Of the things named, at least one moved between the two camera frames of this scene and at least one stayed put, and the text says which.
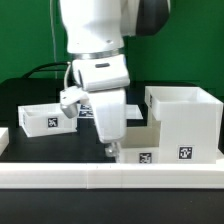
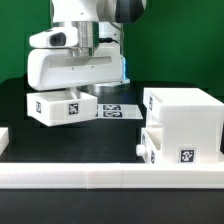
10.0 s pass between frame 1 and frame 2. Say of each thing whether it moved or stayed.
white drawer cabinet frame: stayed
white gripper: moved
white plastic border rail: stayed
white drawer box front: moved
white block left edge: stayed
